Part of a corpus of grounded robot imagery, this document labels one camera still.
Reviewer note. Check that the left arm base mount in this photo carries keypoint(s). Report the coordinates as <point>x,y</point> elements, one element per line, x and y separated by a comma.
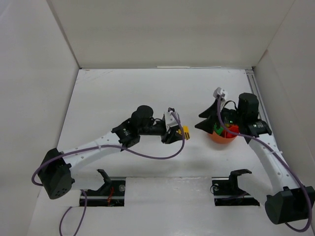
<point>110,193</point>

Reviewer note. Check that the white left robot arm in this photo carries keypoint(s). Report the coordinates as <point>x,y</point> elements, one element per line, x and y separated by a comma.
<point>59,171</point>

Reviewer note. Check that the yellow striped lego piece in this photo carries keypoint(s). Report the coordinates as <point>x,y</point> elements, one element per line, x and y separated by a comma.
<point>184,131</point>

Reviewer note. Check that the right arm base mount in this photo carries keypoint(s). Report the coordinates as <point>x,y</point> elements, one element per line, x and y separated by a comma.
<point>227,193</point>

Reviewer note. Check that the red lego plate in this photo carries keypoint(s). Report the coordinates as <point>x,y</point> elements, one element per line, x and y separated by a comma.
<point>232,128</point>

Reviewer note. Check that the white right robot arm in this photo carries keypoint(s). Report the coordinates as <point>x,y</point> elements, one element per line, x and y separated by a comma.
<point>286,199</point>

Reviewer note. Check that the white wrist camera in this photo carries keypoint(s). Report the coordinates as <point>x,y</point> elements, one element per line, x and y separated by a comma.
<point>171,118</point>
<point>221,95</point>

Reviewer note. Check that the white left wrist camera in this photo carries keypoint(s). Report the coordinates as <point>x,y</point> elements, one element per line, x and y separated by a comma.
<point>171,118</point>

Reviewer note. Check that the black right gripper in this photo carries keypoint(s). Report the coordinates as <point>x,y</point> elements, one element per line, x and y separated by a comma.
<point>219,118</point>

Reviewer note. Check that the green large lego brick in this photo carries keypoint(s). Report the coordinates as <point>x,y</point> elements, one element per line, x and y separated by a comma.
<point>218,129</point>

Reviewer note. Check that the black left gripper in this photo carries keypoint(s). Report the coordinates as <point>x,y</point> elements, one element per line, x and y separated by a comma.
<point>168,135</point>

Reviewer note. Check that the orange divided round container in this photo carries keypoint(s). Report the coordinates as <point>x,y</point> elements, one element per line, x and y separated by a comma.
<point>220,139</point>

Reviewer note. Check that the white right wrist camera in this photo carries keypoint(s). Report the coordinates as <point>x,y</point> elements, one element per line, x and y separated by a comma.
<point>221,95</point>

